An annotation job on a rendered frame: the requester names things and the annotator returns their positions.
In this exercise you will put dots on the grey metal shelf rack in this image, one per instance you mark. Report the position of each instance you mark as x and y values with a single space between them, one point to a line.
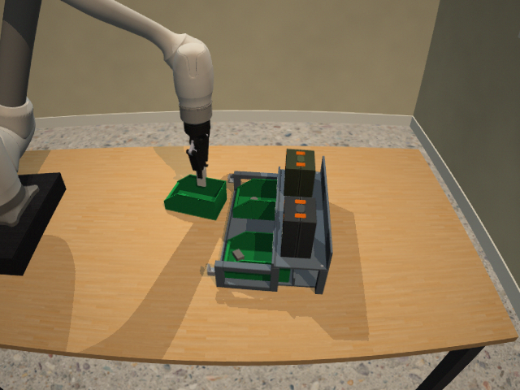
304 271

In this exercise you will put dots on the green bin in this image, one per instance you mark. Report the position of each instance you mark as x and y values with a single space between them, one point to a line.
256 246
262 208
188 198

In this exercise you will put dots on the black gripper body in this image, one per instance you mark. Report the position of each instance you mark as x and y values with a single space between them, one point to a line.
196 132

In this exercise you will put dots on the black case with orange latches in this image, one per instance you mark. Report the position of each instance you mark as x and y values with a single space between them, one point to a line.
298 228

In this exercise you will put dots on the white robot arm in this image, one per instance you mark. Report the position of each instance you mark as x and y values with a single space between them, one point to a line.
192 74

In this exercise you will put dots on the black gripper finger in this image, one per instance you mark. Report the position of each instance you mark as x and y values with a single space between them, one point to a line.
196 160
205 151

